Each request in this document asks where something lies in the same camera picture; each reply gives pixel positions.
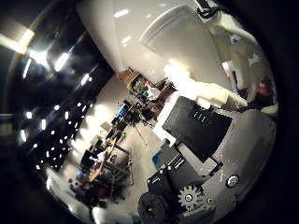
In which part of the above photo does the light wooden desk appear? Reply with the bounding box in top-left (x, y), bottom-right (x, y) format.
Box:
top-left (88, 135), bottom-right (120, 183)

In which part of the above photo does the cluttered storage shelf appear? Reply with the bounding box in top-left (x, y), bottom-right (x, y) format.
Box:
top-left (125, 69), bottom-right (164, 101)

